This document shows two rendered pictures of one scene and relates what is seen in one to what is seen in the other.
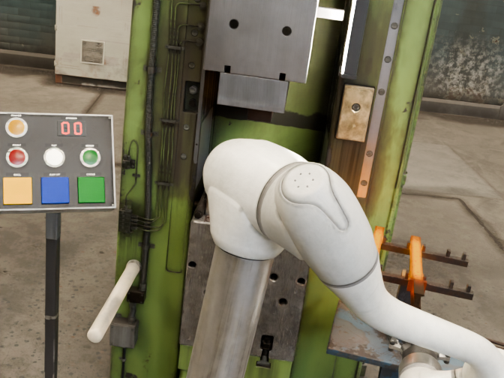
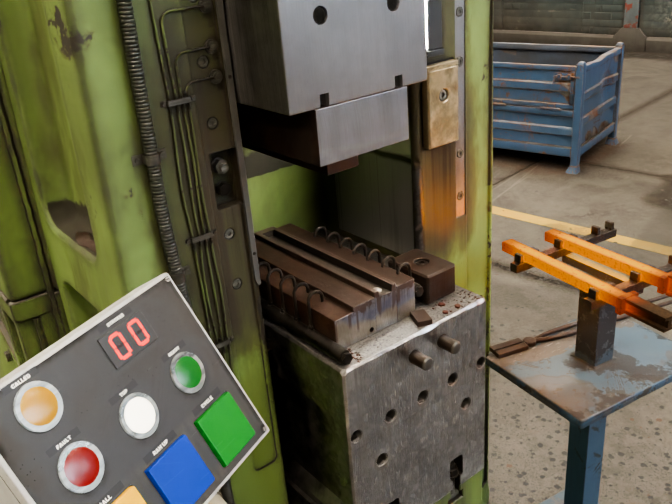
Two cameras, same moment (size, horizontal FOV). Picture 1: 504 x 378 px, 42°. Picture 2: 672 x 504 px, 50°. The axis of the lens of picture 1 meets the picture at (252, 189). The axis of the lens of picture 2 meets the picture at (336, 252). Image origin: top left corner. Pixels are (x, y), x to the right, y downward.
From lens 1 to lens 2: 132 cm
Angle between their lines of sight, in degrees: 36
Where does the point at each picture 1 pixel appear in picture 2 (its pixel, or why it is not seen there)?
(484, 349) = not seen: outside the picture
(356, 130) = (449, 127)
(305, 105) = not seen: hidden behind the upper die
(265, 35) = (366, 20)
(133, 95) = (127, 222)
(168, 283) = (263, 487)
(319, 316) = not seen: hidden behind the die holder
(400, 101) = (478, 66)
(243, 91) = (353, 127)
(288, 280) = (468, 371)
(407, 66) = (477, 14)
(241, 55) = (339, 67)
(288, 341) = (477, 447)
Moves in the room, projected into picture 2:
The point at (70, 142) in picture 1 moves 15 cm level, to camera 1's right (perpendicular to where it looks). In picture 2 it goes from (144, 367) to (240, 323)
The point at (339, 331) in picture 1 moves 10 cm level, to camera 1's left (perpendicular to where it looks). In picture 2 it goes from (554, 393) to (526, 414)
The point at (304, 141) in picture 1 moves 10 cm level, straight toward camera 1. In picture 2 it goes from (300, 181) to (324, 191)
